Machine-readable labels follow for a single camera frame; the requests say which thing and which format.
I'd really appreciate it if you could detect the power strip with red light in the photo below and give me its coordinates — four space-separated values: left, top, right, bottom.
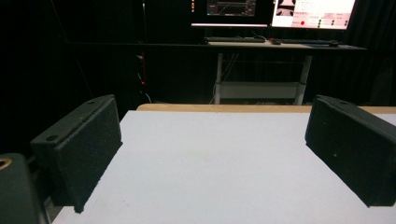
135 53 148 87

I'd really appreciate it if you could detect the dark computer monitor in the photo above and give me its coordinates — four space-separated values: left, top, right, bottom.
190 0 273 29

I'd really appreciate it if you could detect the white-legged desk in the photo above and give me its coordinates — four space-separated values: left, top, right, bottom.
207 40 368 105

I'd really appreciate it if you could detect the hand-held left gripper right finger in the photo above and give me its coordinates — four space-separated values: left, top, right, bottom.
304 94 396 208

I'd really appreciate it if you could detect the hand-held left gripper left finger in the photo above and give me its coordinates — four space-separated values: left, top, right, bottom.
30 94 123 215

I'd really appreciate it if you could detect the bright computer monitor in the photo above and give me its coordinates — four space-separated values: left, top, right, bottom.
271 0 357 31

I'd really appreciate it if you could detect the white mat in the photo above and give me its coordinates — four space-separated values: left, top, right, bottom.
51 110 396 224

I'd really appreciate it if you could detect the black keyboard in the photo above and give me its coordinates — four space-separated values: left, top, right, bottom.
204 36 266 44
279 38 332 46

